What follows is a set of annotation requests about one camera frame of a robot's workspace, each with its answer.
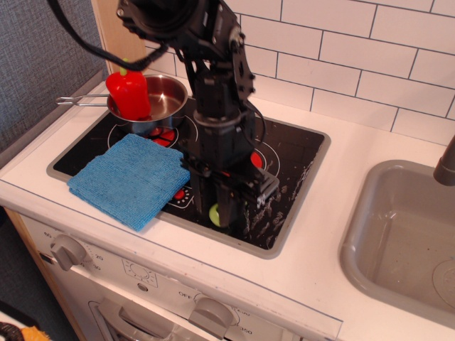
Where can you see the grey faucet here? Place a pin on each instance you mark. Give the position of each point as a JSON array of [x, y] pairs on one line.
[[444, 173]]

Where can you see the grey left timer knob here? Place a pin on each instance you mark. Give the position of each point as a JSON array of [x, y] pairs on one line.
[[67, 252]]

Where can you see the grey plastic sink basin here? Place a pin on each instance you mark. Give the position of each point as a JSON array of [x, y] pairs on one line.
[[399, 246]]

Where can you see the blue folded cloth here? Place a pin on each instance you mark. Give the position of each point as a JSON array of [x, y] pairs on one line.
[[132, 181]]

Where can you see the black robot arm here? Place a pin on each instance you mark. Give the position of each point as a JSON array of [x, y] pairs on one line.
[[209, 41]]

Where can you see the grey right oven knob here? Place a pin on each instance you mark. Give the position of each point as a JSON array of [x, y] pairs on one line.
[[212, 317]]

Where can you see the light wooden side post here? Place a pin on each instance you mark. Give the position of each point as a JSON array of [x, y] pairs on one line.
[[115, 38]]

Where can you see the grey oven door handle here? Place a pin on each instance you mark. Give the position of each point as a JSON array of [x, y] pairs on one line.
[[130, 321]]

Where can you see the red toy bell pepper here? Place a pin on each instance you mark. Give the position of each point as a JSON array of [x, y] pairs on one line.
[[129, 91]]

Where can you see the small steel saucepan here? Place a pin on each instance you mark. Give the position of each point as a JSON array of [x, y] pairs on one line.
[[167, 97]]

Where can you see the black toy stovetop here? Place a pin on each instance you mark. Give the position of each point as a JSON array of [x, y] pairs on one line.
[[291, 153]]

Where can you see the orange yellow object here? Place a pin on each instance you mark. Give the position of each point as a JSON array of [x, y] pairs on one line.
[[34, 334]]

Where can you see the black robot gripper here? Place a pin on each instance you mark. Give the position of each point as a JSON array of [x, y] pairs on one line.
[[216, 146]]

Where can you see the green handled grey spatula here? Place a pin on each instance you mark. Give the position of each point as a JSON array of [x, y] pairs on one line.
[[214, 215]]

